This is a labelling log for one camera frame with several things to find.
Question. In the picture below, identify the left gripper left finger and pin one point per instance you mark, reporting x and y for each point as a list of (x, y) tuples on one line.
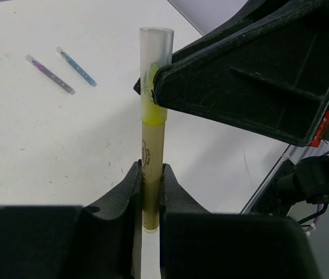
[(113, 226)]

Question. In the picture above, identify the yellow highlighter pen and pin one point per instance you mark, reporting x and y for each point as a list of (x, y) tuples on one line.
[(153, 138)]

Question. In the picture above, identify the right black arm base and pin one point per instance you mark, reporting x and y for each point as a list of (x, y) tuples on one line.
[(306, 181)]

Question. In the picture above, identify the blue highlighter pen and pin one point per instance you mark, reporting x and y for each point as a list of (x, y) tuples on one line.
[(75, 66)]

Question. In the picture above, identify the aluminium right side rail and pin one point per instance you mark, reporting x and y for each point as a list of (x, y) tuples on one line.
[(262, 187)]

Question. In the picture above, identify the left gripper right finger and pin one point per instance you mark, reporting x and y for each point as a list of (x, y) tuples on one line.
[(178, 231)]

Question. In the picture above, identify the purple highlighter pen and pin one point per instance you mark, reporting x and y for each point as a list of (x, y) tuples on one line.
[(54, 78)]

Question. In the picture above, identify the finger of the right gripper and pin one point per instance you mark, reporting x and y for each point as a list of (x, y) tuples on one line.
[(211, 32), (293, 119)]

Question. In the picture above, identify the clear pen cap yellow tint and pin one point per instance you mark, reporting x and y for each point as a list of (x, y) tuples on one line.
[(156, 48)]

